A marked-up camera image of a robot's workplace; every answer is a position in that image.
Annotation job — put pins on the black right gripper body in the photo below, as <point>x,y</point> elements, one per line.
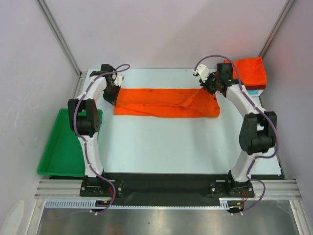
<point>210,84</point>

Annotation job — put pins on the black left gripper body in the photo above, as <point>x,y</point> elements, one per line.
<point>110,92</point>

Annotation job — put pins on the orange t shirt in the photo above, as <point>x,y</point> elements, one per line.
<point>167,103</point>
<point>251,71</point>

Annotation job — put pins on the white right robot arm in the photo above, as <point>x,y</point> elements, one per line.
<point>258,132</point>

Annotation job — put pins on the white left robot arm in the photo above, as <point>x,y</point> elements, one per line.
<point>84,118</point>

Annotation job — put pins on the folded dark red t shirt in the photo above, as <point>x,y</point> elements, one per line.
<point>256,87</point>

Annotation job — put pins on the folded light blue t shirt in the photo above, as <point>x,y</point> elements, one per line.
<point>255,93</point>

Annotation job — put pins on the folded orange t shirt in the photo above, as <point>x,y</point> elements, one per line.
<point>251,71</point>

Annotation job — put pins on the green plastic tray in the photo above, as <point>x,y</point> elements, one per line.
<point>63,154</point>

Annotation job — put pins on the black table edge mat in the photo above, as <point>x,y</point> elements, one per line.
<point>175,189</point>

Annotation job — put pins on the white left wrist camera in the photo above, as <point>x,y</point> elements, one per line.
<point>117,81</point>

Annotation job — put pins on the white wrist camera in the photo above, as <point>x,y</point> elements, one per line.
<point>202,71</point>
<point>117,81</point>

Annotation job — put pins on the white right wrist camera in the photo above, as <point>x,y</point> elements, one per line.
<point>202,71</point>

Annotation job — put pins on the right aluminium corner post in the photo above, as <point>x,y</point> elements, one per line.
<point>289,4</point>

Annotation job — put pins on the aluminium corner post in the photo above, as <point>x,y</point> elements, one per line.
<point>58,35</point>
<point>289,4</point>

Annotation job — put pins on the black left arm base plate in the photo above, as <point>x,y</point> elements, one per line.
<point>97,187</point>

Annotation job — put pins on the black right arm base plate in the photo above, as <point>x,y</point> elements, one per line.
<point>230,188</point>

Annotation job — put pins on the left aluminium corner post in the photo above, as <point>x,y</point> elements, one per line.
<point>58,35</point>

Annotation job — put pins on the aluminium front rail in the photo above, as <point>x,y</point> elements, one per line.
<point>70,188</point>

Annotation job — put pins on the grey slotted cable duct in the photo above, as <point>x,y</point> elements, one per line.
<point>99,205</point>

